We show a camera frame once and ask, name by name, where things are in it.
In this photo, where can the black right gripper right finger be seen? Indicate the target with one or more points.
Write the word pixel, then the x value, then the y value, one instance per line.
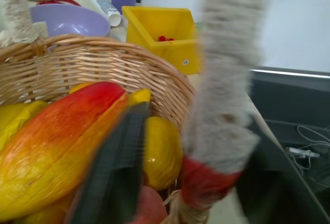
pixel 273 190

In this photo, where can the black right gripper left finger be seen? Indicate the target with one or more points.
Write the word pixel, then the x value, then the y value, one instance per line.
pixel 116 172

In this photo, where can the red and yellow mango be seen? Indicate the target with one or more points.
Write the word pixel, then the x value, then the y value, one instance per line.
pixel 56 141

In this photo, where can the white adapter plug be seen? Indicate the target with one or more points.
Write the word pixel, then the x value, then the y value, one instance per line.
pixel 303 152

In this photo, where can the red apple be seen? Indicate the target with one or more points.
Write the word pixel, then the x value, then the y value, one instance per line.
pixel 152 206

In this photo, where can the yellow lemon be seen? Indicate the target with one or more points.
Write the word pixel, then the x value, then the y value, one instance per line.
pixel 162 154

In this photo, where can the yellow fruit under mango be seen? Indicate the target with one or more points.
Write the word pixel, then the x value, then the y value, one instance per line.
pixel 46 213

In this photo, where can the dark grey crate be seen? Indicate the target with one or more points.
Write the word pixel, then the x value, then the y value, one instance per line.
pixel 291 100

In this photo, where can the small yellow-orange fruit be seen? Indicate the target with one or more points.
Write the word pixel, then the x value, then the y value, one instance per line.
pixel 78 87

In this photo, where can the yellow banana bunch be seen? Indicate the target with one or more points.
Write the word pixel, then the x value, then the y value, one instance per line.
pixel 18 117

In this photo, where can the small red parts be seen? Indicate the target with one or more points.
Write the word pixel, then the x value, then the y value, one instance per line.
pixel 165 38

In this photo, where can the yellow plastic parts bin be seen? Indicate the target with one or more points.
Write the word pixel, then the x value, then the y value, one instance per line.
pixel 165 25

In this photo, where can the purple plastic bowl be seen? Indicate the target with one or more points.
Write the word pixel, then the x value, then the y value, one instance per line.
pixel 74 20

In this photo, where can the white printed tube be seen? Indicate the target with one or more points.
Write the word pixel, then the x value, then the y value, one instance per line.
pixel 104 5

